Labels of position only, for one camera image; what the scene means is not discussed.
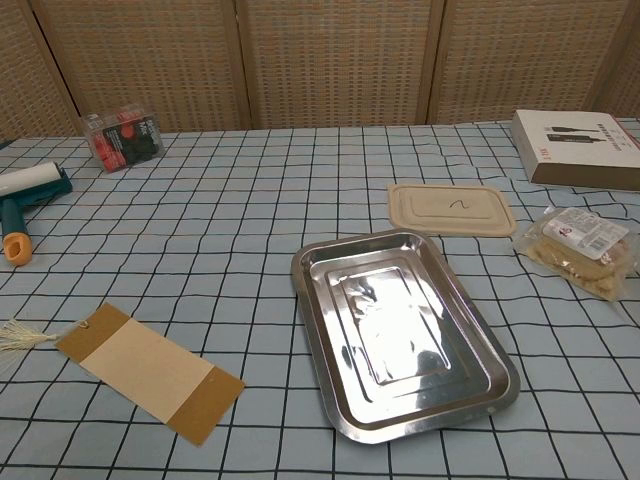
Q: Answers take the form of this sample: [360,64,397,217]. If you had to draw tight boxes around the teal lint roller orange handle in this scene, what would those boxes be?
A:
[0,160,74,267]

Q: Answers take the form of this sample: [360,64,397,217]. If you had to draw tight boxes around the woven rattan folding screen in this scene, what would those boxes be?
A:
[0,0,640,144]

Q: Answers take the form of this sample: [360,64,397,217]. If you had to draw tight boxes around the kraft paper tag with tassel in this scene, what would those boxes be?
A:
[0,302,246,447]

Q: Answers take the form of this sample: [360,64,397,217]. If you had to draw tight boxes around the blue checked tablecloth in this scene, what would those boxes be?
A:
[0,115,640,480]

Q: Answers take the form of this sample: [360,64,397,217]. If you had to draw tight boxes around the stainless steel rectangular tray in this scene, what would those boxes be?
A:
[290,228,522,446]

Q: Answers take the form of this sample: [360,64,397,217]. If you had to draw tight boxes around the beige pulp container lid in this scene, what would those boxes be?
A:
[387,182,517,238]

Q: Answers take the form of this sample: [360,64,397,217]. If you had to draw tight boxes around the clear box red black clips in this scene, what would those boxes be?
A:
[81,102,167,174]

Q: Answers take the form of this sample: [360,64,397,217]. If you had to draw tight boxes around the packaged snack bag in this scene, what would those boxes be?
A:
[513,206,640,302]

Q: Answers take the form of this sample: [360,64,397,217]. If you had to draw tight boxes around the white cable product box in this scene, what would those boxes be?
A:
[510,109,640,193]

